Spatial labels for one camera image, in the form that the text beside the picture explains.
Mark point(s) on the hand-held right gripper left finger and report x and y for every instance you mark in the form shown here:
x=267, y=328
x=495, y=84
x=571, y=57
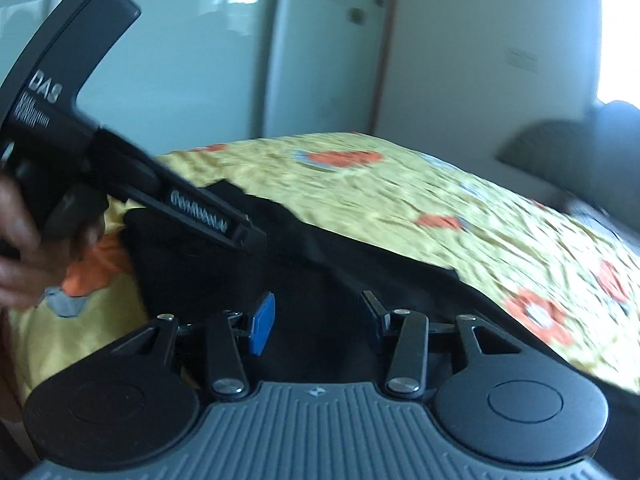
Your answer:
x=262, y=321

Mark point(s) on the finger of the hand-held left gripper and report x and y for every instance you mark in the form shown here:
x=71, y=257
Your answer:
x=247, y=237

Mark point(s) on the black pants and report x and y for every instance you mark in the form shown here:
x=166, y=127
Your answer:
x=310, y=270

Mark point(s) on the grey padded headboard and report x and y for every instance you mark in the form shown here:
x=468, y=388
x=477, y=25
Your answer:
x=600, y=160

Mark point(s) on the person's left hand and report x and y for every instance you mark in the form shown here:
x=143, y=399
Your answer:
x=20, y=272

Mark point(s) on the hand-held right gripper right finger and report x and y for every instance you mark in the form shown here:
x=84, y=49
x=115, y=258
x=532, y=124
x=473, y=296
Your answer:
x=374, y=311

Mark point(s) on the glass wardrobe door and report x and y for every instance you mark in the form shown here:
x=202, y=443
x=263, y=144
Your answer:
x=190, y=75
x=325, y=60

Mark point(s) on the bright window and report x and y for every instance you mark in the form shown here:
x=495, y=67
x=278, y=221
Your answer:
x=622, y=30

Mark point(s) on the yellow floral bedsheet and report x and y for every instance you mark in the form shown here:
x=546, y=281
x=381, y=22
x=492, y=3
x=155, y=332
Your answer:
x=400, y=195

